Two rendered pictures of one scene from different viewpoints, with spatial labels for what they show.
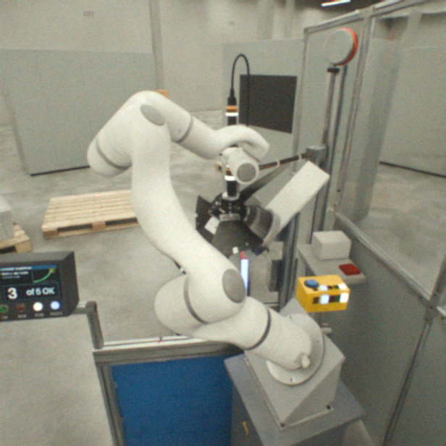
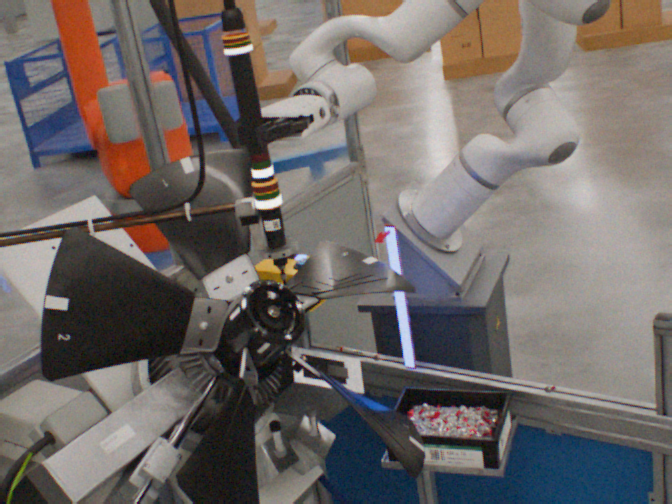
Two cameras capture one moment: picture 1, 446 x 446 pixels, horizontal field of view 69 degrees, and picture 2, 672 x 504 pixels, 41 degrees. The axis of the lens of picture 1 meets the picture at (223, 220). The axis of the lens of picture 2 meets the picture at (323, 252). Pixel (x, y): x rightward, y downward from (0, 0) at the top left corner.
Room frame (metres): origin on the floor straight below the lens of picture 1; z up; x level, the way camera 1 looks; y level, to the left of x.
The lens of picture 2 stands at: (2.24, 1.04, 1.82)
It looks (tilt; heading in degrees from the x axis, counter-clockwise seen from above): 21 degrees down; 226
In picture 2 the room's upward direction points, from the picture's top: 10 degrees counter-clockwise
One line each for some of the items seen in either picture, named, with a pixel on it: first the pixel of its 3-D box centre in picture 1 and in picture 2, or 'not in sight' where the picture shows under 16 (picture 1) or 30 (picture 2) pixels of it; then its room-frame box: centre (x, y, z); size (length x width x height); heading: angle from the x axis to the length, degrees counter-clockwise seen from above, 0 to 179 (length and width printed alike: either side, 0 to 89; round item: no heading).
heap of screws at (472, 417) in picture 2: not in sight; (451, 431); (1.09, 0.12, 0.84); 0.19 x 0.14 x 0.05; 112
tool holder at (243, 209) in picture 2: (232, 186); (267, 225); (1.31, -0.04, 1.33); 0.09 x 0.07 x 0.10; 132
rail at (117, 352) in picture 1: (216, 344); (457, 389); (0.93, 0.02, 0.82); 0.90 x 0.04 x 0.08; 97
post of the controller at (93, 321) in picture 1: (95, 326); (665, 365); (0.88, 0.45, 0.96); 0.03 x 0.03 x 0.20; 7
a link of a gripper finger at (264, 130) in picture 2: not in sight; (276, 131); (1.28, 0.00, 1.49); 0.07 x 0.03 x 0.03; 7
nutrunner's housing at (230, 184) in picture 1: (231, 149); (255, 135); (1.30, -0.03, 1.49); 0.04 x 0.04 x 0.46
